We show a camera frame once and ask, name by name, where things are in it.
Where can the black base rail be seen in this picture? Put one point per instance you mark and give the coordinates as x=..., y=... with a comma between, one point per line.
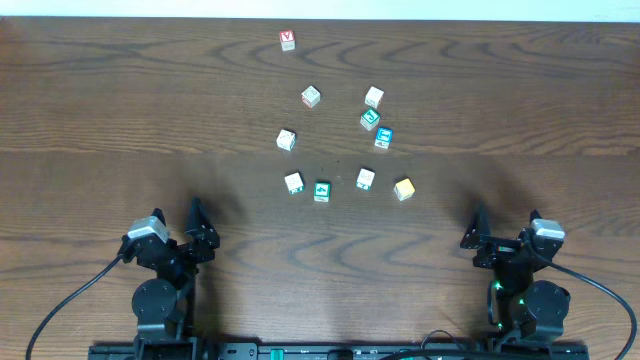
x=253, y=351

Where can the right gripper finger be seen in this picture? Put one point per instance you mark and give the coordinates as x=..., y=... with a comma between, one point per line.
x=534, y=215
x=477, y=230

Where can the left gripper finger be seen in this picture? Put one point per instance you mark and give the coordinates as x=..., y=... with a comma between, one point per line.
x=199, y=227
x=157, y=212

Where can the wooden block green side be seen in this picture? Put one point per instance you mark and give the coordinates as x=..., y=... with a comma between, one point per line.
x=294, y=183

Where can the blue letter block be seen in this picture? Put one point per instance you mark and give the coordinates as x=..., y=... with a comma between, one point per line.
x=383, y=137

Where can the green number 4 block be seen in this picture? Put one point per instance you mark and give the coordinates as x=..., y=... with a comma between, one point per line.
x=322, y=191

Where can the green J letter block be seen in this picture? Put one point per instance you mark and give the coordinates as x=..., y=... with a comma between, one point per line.
x=370, y=119

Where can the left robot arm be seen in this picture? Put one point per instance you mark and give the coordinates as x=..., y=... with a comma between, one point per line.
x=164, y=304

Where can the wooden block patterned top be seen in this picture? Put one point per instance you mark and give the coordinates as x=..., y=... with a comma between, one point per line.
x=286, y=140

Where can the plain wooden block upper right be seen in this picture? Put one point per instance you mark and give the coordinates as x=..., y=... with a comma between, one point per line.
x=374, y=97

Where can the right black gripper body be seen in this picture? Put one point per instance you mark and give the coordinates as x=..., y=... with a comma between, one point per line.
x=497, y=257

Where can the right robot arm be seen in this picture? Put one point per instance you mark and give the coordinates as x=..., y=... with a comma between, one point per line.
x=527, y=312

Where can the wooden block teal side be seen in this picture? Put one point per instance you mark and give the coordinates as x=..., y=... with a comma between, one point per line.
x=365, y=179

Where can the wooden block red side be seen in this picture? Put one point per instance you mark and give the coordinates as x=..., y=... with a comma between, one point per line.
x=311, y=96

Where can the yellow wooden block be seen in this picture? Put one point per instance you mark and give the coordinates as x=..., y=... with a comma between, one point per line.
x=404, y=189

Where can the red V letter block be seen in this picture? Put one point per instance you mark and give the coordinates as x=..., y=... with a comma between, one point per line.
x=287, y=40

